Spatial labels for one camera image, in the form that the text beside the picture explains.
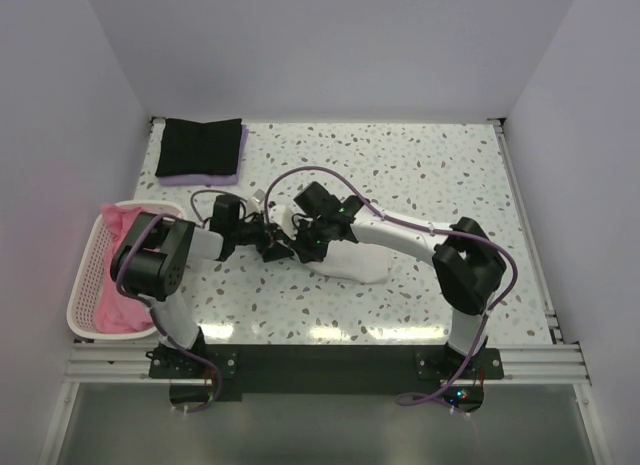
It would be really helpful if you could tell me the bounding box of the pink t shirt in basket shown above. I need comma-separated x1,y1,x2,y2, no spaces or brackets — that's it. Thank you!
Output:
94,204,152,334

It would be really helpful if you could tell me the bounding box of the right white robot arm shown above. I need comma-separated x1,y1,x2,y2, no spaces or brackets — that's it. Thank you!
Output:
290,182,506,378

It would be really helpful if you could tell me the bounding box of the white plastic laundry basket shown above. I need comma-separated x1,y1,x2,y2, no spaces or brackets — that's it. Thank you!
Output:
66,200,186,341

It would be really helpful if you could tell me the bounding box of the white t shirt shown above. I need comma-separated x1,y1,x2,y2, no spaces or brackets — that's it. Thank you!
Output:
289,240,392,284

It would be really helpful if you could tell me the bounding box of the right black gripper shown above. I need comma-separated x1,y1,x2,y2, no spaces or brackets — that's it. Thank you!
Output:
284,217,332,263

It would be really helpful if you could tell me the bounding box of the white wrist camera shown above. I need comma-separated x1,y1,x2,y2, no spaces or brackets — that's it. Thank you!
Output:
270,205,296,239
247,189,266,213

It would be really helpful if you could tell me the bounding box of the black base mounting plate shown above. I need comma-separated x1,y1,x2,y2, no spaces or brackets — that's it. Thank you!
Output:
146,344,505,411

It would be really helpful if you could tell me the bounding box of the folded lavender t shirt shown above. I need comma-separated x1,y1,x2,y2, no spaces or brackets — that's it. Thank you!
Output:
158,124,250,187

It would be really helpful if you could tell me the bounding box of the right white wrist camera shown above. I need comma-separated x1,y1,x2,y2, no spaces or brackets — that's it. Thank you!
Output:
270,205,296,239

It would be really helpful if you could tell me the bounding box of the folded black t shirt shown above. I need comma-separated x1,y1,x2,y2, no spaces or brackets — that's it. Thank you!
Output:
154,117,244,179

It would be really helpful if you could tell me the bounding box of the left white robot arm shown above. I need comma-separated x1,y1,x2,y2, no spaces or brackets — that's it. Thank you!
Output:
110,194,293,377

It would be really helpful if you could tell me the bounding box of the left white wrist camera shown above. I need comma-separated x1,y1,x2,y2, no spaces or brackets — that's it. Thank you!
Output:
247,189,266,213

